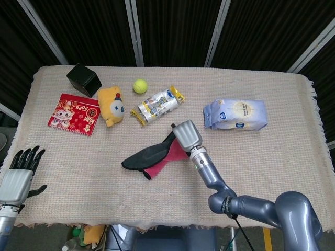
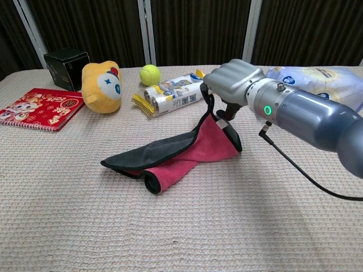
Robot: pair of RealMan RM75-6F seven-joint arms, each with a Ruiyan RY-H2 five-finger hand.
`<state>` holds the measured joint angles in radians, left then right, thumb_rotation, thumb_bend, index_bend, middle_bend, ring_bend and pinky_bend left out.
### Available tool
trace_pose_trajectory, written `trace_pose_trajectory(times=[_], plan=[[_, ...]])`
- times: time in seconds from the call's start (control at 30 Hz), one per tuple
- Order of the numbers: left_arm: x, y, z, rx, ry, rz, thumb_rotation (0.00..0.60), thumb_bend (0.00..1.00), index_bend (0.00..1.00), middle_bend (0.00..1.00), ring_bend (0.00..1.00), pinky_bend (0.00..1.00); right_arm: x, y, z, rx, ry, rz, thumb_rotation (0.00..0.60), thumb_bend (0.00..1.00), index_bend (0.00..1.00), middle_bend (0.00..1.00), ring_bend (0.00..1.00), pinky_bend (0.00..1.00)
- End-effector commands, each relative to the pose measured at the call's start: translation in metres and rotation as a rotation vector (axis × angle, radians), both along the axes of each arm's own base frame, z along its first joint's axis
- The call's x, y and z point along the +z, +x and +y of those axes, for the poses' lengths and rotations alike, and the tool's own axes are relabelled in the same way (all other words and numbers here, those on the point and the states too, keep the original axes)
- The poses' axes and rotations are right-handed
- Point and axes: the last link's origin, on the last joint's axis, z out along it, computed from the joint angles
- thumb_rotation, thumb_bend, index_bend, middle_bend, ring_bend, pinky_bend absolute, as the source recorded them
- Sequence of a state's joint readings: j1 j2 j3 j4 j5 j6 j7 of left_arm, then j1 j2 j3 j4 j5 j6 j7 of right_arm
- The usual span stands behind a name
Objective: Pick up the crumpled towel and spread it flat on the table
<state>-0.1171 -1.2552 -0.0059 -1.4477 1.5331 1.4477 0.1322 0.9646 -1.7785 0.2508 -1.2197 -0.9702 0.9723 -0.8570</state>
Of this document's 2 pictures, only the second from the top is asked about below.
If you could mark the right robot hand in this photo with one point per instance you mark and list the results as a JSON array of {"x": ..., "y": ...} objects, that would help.
[{"x": 232, "y": 79}]

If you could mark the red and grey towel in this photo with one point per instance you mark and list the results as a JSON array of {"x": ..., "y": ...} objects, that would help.
[{"x": 210, "y": 141}]

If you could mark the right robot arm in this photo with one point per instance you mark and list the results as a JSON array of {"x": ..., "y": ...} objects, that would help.
[{"x": 312, "y": 113}]

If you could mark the yellow tennis ball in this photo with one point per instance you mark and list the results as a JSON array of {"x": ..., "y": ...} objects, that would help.
[{"x": 149, "y": 75}]

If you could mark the pale blue tissue pack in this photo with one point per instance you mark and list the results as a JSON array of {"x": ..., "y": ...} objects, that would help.
[{"x": 326, "y": 79}]

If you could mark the yellow plush toy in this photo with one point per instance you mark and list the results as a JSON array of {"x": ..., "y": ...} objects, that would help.
[{"x": 99, "y": 90}]

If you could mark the black cube box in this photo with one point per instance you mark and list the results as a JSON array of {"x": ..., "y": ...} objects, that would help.
[{"x": 66, "y": 68}]

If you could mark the beige woven tablecloth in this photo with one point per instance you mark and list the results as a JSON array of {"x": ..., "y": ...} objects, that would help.
[{"x": 141, "y": 226}]

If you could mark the red spiral notebook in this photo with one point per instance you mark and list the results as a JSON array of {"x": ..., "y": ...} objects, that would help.
[{"x": 37, "y": 110}]

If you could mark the grey partition post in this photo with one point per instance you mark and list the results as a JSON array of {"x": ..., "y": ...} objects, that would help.
[
  {"x": 29, "y": 29},
  {"x": 252, "y": 31},
  {"x": 147, "y": 31}
]

